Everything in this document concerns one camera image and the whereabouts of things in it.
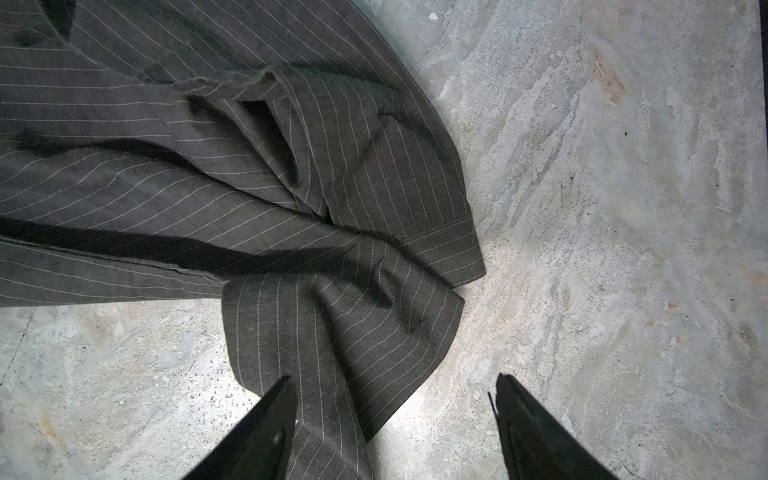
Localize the dark pinstriped long sleeve shirt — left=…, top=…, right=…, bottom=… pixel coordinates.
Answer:
left=1, top=1, right=485, bottom=479

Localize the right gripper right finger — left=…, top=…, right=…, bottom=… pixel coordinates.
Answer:
left=489, top=374, right=617, bottom=480

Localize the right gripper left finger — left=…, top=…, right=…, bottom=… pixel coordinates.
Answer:
left=185, top=376, right=298, bottom=480

